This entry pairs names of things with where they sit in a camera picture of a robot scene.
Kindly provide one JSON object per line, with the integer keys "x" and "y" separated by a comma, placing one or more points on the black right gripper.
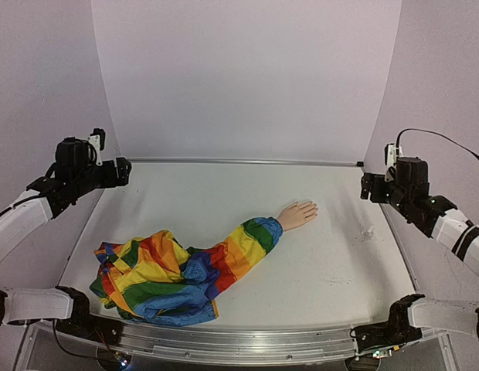
{"x": 369, "y": 186}

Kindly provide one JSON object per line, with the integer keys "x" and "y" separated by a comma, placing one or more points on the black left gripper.
{"x": 112, "y": 179}

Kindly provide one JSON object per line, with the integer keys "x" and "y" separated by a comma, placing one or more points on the clear nail polish bottle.
{"x": 367, "y": 234}

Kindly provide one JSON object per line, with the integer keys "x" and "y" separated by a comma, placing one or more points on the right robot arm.
{"x": 406, "y": 189}

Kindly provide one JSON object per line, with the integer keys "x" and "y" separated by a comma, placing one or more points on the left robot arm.
{"x": 78, "y": 169}

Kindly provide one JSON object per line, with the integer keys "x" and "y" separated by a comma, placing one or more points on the mannequin hand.
{"x": 297, "y": 215}

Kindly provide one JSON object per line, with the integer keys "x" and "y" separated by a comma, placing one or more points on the rainbow striped jacket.
{"x": 157, "y": 281}

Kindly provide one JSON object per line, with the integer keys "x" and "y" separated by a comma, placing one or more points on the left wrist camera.
{"x": 97, "y": 139}

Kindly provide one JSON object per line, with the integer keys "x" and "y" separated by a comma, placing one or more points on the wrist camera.
{"x": 97, "y": 139}
{"x": 392, "y": 152}

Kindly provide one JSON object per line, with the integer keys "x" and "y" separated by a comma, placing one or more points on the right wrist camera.
{"x": 392, "y": 152}

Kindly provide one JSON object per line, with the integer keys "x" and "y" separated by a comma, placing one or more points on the aluminium front rail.
{"x": 282, "y": 347}

